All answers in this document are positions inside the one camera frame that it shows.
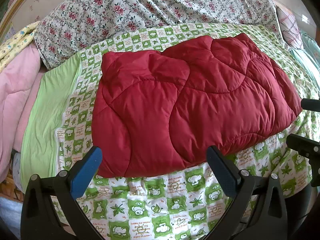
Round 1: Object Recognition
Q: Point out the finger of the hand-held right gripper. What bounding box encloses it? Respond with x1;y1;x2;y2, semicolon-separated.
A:
286;134;320;157
301;98;320;111

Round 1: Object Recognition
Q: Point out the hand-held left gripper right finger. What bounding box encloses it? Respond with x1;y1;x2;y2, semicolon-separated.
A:
207;145;300;240

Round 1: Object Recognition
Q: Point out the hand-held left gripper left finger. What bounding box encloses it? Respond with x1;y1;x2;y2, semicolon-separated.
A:
20;146;103;240

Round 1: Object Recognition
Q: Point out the red quilted blanket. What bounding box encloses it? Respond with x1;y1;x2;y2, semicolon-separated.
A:
91;34;302;178

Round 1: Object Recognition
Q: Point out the teal pillow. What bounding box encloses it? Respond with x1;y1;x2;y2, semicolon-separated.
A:
290;30;320;88

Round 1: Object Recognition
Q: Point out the green checked printed blanket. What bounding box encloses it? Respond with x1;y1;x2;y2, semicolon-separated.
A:
20;23;320;240

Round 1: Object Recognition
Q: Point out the pink plaid pillow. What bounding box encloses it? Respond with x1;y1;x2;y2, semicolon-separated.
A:
275;5;304;52

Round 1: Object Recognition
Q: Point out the pink blanket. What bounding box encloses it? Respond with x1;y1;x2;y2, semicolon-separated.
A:
0;43;45;178

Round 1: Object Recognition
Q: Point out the yellow patterned cloth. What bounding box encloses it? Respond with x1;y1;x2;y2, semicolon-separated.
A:
0;21;40;72

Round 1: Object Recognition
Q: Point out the red floral white quilt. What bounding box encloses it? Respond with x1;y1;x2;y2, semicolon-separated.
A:
34;0;285;70

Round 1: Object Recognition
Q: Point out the gold framed wall picture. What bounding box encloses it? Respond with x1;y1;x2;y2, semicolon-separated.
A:
0;0;44;34

